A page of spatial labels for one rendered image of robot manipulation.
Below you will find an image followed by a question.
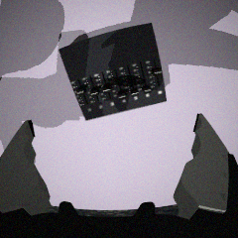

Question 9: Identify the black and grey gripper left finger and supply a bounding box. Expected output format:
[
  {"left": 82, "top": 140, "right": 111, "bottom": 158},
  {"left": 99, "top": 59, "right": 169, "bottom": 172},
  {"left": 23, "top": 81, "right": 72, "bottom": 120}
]
[{"left": 0, "top": 120, "right": 51, "bottom": 238}]

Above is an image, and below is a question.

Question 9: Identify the black lighting desk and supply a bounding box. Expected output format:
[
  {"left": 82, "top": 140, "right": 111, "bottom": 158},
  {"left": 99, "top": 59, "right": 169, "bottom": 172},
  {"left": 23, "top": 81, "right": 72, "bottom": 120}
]
[{"left": 59, "top": 23, "right": 167, "bottom": 121}]

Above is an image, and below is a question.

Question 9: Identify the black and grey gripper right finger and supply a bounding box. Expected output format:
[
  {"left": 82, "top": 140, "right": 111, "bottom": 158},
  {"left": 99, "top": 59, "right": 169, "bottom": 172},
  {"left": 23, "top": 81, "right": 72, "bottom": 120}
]
[{"left": 174, "top": 113, "right": 238, "bottom": 238}]

